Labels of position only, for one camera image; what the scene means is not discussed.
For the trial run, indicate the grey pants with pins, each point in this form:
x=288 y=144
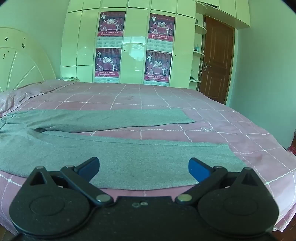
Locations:
x=129 y=162

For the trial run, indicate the white glossy wardrobe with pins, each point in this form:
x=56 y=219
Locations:
x=136 y=46

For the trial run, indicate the stack of books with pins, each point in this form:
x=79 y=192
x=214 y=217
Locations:
x=68 y=78

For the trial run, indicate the white arched headboard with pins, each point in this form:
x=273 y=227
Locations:
x=25 y=62

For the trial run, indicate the pink checked pillow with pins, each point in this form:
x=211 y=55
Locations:
x=57 y=84
x=16 y=98

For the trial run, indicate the red wall calendar poster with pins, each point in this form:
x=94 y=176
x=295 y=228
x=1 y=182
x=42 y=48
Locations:
x=108 y=62
x=111 y=24
x=161 y=26
x=158 y=67

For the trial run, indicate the red cloth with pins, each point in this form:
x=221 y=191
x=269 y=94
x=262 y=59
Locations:
x=292 y=148

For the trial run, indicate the white corner shelf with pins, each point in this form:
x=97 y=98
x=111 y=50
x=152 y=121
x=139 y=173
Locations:
x=198 y=54

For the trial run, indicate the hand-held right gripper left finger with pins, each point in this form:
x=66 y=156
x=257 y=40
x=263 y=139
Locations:
x=89 y=168

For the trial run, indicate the brown wooden door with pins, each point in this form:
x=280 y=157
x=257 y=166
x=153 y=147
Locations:
x=217 y=60

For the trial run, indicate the pink checked bed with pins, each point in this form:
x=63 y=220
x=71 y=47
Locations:
x=175 y=109

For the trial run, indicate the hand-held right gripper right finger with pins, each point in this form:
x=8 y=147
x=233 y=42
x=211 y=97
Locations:
x=198 y=169

